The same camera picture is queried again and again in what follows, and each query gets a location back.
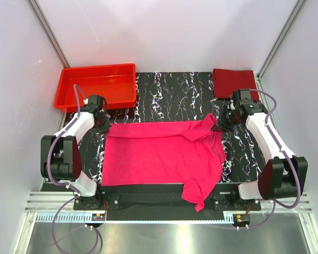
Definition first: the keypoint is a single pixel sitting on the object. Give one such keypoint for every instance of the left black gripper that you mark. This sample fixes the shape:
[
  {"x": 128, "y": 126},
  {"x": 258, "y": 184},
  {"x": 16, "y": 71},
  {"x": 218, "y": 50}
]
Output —
[{"x": 106, "y": 127}]

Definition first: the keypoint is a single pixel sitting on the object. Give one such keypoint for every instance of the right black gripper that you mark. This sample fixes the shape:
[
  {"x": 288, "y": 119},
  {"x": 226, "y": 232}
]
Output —
[{"x": 220, "y": 126}]

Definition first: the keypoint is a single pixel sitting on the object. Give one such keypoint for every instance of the bright pink t-shirt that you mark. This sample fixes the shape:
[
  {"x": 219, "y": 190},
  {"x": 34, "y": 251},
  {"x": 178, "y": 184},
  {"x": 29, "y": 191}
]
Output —
[{"x": 185, "y": 152}]

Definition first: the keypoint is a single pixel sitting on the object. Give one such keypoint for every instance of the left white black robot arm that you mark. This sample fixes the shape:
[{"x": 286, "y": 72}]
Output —
[{"x": 61, "y": 161}]

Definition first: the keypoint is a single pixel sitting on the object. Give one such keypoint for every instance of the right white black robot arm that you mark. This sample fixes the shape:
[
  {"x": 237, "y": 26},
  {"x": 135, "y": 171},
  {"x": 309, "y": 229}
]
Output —
[{"x": 284, "y": 173}]

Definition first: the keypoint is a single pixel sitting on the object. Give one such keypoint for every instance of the folded dark red t-shirt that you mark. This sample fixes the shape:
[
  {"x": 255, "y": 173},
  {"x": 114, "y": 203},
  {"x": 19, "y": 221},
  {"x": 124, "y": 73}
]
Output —
[{"x": 227, "y": 81}]

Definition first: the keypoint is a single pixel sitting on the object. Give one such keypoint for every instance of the red plastic bin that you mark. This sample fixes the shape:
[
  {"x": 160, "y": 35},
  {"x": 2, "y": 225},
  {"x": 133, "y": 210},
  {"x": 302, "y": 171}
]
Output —
[{"x": 116, "y": 83}]

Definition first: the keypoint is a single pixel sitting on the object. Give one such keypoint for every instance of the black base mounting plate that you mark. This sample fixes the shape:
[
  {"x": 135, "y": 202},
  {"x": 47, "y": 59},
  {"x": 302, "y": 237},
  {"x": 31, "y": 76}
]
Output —
[{"x": 165, "y": 202}]

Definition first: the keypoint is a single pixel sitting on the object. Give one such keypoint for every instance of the white slotted cable duct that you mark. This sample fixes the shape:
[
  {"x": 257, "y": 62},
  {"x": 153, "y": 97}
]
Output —
[{"x": 109, "y": 218}]

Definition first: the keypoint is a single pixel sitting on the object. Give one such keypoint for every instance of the left aluminium frame post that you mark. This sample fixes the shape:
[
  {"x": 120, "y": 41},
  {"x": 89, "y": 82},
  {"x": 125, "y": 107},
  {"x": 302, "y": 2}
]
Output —
[{"x": 42, "y": 20}]

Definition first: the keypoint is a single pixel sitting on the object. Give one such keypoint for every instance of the aluminium frame post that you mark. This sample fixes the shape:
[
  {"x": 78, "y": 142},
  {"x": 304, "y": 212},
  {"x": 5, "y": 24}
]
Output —
[
  {"x": 295, "y": 12},
  {"x": 42, "y": 20}
]

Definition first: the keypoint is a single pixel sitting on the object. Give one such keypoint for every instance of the right aluminium frame post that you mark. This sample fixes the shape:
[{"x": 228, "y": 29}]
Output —
[{"x": 295, "y": 12}]

